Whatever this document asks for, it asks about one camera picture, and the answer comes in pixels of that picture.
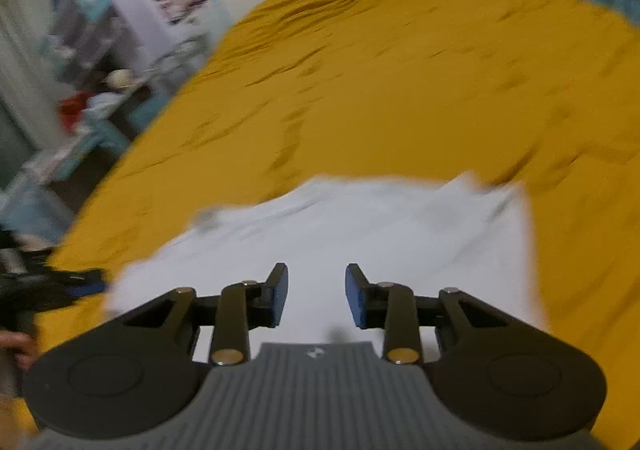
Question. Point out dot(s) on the round white object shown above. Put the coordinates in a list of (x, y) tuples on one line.
[(119, 80)]

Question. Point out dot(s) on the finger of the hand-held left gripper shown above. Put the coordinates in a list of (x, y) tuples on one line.
[(85, 286)]

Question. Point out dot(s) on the white long-sleeve sweatshirt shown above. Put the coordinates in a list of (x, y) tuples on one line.
[(350, 250)]

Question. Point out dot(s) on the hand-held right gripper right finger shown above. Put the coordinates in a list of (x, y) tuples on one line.
[(355, 297)]

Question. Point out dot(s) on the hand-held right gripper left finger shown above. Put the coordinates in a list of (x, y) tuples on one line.
[(280, 291)]

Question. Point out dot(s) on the person's left hand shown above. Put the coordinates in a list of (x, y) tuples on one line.
[(20, 347)]

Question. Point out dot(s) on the red object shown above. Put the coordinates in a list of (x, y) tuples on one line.
[(74, 110)]

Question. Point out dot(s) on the open shelf unit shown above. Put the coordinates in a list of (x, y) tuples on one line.
[(87, 25)]

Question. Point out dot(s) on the yellow quilt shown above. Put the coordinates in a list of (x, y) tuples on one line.
[(425, 90)]

